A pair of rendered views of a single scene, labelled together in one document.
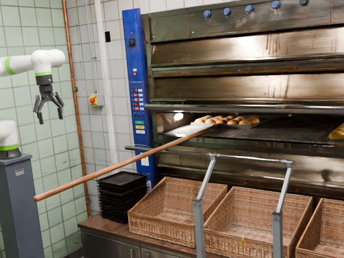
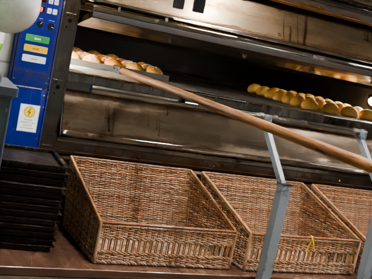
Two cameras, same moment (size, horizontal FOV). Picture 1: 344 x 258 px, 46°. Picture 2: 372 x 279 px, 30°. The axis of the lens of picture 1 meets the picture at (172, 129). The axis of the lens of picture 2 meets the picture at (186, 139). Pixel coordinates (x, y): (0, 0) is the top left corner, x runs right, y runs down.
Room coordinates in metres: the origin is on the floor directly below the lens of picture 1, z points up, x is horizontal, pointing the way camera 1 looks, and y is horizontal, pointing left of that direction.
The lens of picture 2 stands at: (1.45, 2.28, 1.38)
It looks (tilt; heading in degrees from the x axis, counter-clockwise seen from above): 8 degrees down; 297
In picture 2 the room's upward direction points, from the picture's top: 12 degrees clockwise
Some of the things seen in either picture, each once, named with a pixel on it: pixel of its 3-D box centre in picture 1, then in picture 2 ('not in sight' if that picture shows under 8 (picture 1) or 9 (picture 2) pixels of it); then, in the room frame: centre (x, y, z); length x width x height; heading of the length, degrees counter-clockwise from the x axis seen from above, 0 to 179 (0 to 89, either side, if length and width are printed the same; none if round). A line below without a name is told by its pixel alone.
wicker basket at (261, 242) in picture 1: (257, 223); (275, 221); (2.38, -0.49, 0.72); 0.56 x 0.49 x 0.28; 55
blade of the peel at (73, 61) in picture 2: (229, 121); (103, 64); (3.40, -0.49, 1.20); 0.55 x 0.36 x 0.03; 55
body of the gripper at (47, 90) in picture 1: (46, 92); not in sight; (2.34, 0.70, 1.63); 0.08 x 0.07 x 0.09; 142
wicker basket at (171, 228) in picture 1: (178, 208); (148, 210); (2.73, 0.00, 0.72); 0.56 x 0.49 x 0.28; 54
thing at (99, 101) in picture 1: (96, 100); not in sight; (3.45, 0.62, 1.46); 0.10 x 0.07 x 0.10; 54
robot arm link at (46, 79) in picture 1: (43, 80); not in sight; (2.34, 0.71, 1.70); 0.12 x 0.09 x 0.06; 52
